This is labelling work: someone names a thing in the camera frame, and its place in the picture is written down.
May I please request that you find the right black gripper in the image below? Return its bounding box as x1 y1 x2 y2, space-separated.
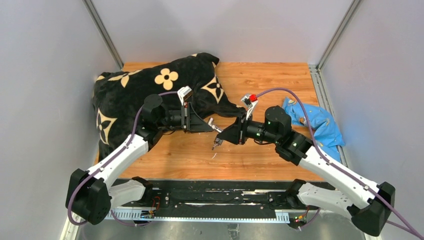
217 110 279 145

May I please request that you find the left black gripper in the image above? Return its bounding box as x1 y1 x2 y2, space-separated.
156 102 212 135

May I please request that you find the chrome faucet tap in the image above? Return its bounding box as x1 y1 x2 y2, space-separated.
212 126 223 150

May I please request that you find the grey threaded tee fitting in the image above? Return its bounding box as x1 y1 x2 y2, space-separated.
207 117 221 133

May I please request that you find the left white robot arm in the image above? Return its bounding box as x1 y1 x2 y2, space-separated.
65 93 213 226

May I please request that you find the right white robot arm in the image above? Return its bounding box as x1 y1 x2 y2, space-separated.
216 106 396 237

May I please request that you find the black floral pillow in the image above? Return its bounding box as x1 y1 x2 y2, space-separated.
91 52 246 161

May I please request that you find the blue printed cloth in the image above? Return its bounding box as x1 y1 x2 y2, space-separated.
282 97 345 163

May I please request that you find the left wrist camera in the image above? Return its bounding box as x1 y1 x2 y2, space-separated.
177 85 193 106

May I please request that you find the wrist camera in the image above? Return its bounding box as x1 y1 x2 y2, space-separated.
177 85 193 106
240 93 258 120

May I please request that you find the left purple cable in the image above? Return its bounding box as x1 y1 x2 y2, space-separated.
67 91 181 227

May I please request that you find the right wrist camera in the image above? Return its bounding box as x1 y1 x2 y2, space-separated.
240 93 258 120

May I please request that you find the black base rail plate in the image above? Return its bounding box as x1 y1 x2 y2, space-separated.
71 178 369 223

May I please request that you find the aluminium frame post right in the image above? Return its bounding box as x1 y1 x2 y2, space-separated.
316 0 363 72

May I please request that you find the aluminium frame post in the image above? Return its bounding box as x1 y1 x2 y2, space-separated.
316 0 363 72
82 0 124 69

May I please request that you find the aluminium frame post left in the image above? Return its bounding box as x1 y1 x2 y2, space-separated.
82 0 124 69

